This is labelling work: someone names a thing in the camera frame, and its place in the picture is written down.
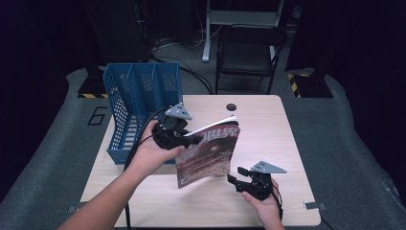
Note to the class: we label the blue plastic file rack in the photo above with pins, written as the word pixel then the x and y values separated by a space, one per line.
pixel 127 96

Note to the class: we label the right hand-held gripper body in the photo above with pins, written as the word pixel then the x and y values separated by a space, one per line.
pixel 258 187

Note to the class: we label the grey metal table bracket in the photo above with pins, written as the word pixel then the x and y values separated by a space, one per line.
pixel 72 209
pixel 314 205

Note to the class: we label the dark cabinet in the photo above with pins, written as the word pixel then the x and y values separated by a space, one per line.
pixel 118 32

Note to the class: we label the dark curtain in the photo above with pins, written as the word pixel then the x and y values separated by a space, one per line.
pixel 28 80
pixel 367 64

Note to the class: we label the person's right hand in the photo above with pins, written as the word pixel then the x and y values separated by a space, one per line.
pixel 266 209

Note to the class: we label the red cover magazine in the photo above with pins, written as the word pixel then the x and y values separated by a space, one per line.
pixel 210 156

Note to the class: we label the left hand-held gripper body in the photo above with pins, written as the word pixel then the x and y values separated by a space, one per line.
pixel 169 134

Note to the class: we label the white metal desk frame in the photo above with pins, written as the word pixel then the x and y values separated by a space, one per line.
pixel 207 38

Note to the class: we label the black stand base striped edge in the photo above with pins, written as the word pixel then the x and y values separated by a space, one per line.
pixel 92 86
pixel 314 87

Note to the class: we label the person's left hand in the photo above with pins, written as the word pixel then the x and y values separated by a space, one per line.
pixel 150 156

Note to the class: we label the black folding chair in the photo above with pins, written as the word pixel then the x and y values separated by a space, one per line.
pixel 245 57

